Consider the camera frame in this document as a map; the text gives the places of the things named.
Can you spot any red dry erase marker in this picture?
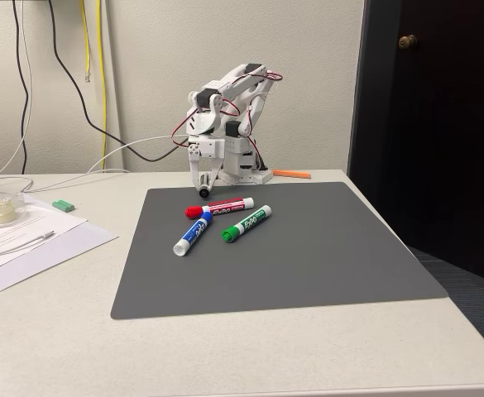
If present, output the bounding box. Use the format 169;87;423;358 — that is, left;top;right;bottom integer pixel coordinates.
184;197;256;220

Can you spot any green dry erase marker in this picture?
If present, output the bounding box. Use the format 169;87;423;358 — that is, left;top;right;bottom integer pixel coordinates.
221;204;273;244

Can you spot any blue dry erase marker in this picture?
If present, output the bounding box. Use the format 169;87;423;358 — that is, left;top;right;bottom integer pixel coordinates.
172;211;215;257

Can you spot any orange stick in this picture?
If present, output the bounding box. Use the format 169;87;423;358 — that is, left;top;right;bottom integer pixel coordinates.
272;169;312;180

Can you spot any grey mat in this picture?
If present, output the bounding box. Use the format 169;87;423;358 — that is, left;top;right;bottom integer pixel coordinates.
109;181;450;320

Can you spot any white paper stack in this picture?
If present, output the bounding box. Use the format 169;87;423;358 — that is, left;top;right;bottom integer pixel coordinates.
0;222;119;298

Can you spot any white printed paper sheet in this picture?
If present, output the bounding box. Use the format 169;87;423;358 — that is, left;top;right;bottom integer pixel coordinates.
0;194;89;260

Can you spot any dark door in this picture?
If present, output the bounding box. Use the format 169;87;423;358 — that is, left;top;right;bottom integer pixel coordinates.
347;0;484;287

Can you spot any thick white cable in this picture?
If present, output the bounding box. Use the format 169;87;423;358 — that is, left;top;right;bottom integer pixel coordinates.
84;135;189;175

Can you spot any long yellow cable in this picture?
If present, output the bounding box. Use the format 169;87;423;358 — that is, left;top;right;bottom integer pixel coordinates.
95;0;108;170

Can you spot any thick black cable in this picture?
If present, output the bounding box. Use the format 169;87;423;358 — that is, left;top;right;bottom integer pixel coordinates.
48;0;189;163

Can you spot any short yellow cable with plug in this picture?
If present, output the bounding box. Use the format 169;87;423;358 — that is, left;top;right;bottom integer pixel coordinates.
79;0;93;84

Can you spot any white cable with connector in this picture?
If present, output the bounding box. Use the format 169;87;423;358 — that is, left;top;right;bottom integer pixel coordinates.
0;230;55;260

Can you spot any thin black cable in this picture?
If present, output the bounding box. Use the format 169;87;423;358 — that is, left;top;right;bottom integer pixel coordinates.
12;0;32;175

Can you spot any thin white looped cable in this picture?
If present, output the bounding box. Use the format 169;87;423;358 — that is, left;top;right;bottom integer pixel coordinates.
0;0;129;196

